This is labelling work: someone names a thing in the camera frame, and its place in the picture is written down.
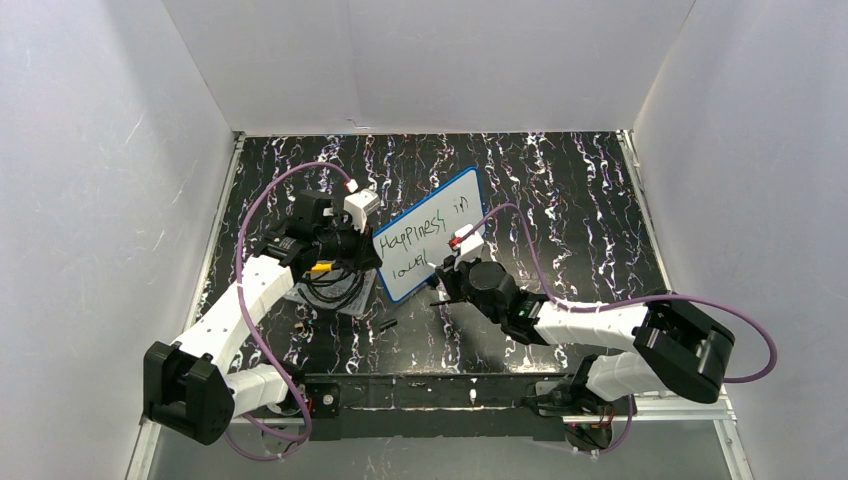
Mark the black marker cap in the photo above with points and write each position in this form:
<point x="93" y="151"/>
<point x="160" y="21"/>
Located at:
<point x="388" y="324"/>

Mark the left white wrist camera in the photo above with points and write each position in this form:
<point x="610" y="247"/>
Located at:
<point x="359" y="206"/>

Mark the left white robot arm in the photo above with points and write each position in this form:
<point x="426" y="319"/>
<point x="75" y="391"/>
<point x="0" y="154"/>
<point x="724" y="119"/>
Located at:
<point x="187" y="385"/>

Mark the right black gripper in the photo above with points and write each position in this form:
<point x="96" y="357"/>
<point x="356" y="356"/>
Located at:
<point x="452" y="276"/>

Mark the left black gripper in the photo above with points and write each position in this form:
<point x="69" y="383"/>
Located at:
<point x="361" y="245"/>

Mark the blue framed whiteboard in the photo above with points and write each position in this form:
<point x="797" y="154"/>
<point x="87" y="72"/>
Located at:
<point x="424" y="230"/>

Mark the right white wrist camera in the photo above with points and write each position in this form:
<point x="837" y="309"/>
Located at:
<point x="466" y="245"/>

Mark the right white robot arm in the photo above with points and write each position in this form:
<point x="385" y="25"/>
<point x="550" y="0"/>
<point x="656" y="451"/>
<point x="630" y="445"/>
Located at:
<point x="663" y="345"/>

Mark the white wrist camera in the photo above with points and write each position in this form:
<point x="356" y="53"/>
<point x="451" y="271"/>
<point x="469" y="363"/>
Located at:
<point x="466" y="245"/>
<point x="359" y="206"/>

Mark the clear plastic box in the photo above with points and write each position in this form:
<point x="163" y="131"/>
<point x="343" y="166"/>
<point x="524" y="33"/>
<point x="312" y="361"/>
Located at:
<point x="338" y="291"/>

